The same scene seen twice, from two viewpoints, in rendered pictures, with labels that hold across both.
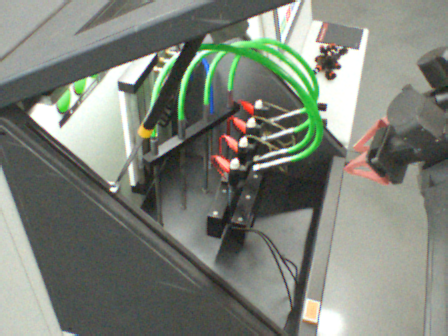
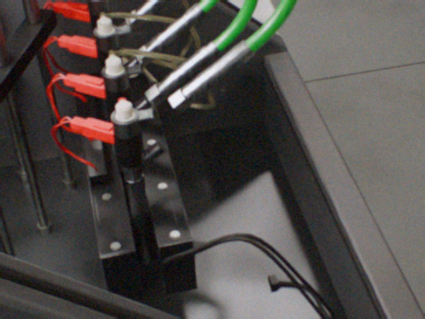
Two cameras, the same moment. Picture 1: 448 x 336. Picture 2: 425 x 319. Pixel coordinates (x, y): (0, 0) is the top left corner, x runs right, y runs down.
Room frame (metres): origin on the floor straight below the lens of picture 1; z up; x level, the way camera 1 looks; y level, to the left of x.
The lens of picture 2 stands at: (0.22, 0.17, 1.63)
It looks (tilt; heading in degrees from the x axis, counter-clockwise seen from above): 41 degrees down; 336
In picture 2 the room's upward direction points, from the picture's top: 4 degrees counter-clockwise
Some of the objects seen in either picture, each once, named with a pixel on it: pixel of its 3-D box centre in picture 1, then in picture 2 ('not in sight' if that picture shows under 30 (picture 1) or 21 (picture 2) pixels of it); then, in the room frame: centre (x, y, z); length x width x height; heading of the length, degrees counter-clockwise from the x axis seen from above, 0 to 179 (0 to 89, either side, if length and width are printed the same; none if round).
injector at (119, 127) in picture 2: (236, 196); (146, 190); (0.85, -0.03, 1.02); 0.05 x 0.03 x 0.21; 76
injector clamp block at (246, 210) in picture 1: (242, 192); (132, 193); (0.97, -0.05, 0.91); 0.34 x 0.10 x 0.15; 166
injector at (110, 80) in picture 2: (244, 175); (135, 144); (0.93, -0.05, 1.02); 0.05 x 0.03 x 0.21; 76
